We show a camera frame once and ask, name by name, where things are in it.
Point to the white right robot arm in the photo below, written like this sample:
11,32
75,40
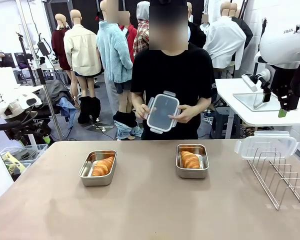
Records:
277,50

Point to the black tripod stand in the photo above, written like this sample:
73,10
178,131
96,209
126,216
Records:
27,62

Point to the person's left forearm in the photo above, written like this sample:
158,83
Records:
203,103

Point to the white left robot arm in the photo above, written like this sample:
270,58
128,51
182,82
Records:
2,85

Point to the person's left hand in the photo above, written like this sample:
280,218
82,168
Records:
188,112

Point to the yellow printed package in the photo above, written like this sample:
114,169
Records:
13,163

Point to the person's right forearm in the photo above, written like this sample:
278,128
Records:
137,98

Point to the mannequin in cream jacket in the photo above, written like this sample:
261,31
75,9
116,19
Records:
81,52

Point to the slanted aluminium pole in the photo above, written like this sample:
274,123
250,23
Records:
40,75

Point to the mannequin in dark red coat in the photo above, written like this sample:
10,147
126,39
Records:
58,50

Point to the mannequin in white shirt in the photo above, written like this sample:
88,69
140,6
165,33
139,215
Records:
225,42

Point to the clear plastic storage bin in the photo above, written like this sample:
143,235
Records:
32,152

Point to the stainless steel food container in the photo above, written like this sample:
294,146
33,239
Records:
97,181
192,173

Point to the mannequin in black jacket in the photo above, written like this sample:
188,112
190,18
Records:
246,26

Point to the black clamp mount with device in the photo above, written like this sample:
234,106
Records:
265,87

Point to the mannequin in plaid shirt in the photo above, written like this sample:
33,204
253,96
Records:
141,35

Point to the white side table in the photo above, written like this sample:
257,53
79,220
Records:
230,87

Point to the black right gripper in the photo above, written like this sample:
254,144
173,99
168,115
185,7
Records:
287,95

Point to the mannequin in light blue fleece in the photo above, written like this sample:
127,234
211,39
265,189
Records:
113,55

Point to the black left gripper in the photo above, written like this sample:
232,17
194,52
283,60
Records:
20,130

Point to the clear plastic clip lid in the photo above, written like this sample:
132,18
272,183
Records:
265,142
162,110

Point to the golden croissant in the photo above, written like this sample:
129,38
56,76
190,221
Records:
190,160
102,166

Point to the pile of grey blue clothes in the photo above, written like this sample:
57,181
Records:
57,97

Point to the person in black t-shirt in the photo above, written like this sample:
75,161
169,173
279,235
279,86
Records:
170,72

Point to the mannequin in red jacket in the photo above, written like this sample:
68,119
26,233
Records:
131,37

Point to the person's right hand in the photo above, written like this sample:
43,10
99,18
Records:
142,111

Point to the black stool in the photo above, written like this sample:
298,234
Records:
225,122

